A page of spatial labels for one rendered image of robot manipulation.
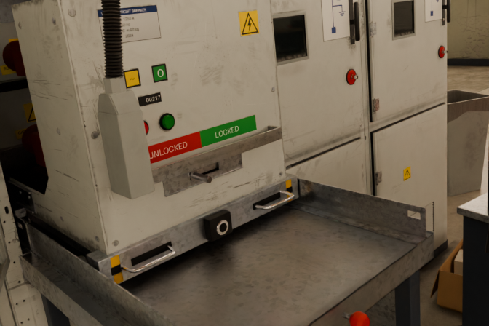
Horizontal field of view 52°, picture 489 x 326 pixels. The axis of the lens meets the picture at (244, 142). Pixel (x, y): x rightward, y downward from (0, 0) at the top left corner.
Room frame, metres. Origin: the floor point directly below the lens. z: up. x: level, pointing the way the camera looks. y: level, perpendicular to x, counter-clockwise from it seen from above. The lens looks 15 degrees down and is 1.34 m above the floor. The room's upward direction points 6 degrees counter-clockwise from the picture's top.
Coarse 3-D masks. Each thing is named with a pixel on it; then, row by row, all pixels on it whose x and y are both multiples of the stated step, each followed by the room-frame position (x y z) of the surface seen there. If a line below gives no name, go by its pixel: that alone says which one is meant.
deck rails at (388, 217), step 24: (312, 192) 1.14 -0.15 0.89; (336, 192) 1.09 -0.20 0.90; (336, 216) 1.07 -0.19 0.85; (360, 216) 1.04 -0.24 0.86; (384, 216) 0.99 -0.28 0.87; (408, 216) 0.95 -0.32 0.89; (48, 240) 0.98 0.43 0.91; (408, 240) 0.92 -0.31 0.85; (48, 264) 0.99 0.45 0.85; (72, 264) 0.89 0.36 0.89; (96, 288) 0.82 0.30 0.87; (120, 288) 0.74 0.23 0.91; (120, 312) 0.75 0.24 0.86; (144, 312) 0.69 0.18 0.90
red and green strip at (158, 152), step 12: (240, 120) 1.08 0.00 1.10; (252, 120) 1.10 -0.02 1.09; (204, 132) 1.01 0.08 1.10; (216, 132) 1.03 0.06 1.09; (228, 132) 1.06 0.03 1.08; (240, 132) 1.08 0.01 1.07; (156, 144) 0.94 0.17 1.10; (168, 144) 0.95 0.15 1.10; (180, 144) 0.97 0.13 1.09; (192, 144) 0.99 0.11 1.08; (204, 144) 1.01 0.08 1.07; (156, 156) 0.93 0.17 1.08; (168, 156) 0.95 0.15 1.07
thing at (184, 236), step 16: (288, 176) 1.17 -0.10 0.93; (256, 192) 1.08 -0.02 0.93; (272, 192) 1.11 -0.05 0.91; (224, 208) 1.02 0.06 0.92; (240, 208) 1.05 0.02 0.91; (256, 208) 1.08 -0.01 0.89; (272, 208) 1.11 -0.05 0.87; (192, 224) 0.96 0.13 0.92; (240, 224) 1.04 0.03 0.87; (144, 240) 0.89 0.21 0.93; (160, 240) 0.91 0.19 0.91; (176, 240) 0.93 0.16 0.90; (192, 240) 0.96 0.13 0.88; (208, 240) 0.98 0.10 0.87; (96, 256) 0.84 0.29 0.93; (112, 256) 0.84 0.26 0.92; (144, 256) 0.88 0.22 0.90; (160, 256) 0.90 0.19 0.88; (112, 272) 0.84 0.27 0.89
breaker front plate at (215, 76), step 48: (96, 0) 0.89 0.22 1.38; (144, 0) 0.95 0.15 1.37; (192, 0) 1.02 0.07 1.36; (240, 0) 1.11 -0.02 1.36; (96, 48) 0.88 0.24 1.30; (144, 48) 0.94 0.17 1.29; (192, 48) 1.01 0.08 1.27; (240, 48) 1.10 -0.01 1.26; (96, 96) 0.87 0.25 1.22; (192, 96) 1.00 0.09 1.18; (240, 96) 1.09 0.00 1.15; (96, 144) 0.86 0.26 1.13; (192, 192) 0.98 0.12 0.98; (240, 192) 1.07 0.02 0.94
